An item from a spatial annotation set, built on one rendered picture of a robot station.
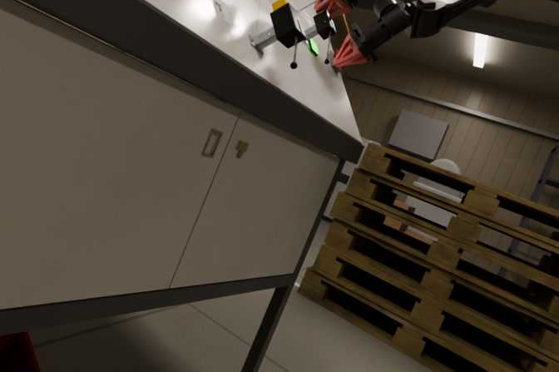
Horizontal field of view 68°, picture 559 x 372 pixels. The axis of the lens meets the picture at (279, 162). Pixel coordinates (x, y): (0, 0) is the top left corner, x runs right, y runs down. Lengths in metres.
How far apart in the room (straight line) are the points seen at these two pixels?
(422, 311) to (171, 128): 1.93
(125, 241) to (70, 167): 0.18
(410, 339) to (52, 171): 2.10
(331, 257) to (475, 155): 4.95
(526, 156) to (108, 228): 6.78
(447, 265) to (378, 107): 5.29
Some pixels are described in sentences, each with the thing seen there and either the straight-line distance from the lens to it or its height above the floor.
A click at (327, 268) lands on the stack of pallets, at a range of 2.48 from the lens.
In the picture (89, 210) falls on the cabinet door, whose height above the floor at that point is 0.56.
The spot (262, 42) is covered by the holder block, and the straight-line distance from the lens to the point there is 0.84.
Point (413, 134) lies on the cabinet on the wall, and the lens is 6.94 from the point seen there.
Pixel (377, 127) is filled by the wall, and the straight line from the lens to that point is 7.35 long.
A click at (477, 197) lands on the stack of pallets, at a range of 2.38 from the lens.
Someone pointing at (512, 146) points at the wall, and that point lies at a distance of 7.18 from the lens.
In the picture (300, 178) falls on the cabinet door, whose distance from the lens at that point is 1.13.
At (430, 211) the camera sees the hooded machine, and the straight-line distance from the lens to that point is 6.15.
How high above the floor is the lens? 0.76
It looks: 2 degrees down
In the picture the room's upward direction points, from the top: 22 degrees clockwise
